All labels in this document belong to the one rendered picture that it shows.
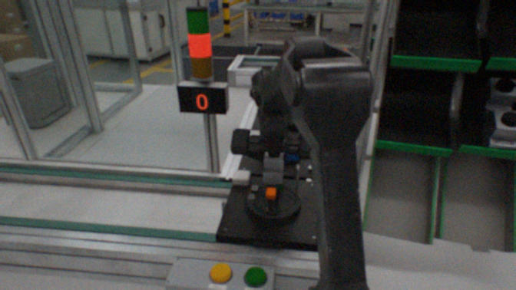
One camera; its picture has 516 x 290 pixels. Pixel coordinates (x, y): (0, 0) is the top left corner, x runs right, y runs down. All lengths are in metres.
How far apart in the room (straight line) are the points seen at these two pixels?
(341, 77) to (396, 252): 0.69
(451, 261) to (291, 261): 0.42
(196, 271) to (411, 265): 0.51
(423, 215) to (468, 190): 0.11
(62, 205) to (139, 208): 0.21
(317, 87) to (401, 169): 0.52
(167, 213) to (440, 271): 0.69
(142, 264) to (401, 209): 0.58
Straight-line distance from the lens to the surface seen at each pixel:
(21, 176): 1.25
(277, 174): 0.77
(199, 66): 0.83
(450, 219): 0.85
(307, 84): 0.33
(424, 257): 0.98
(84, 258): 0.89
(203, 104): 0.86
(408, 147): 0.69
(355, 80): 0.35
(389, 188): 0.81
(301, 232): 0.80
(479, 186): 0.88
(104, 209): 1.03
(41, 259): 0.96
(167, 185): 1.02
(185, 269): 0.75
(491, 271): 1.02
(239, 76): 1.96
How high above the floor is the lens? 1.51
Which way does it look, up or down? 29 degrees down
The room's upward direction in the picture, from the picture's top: straight up
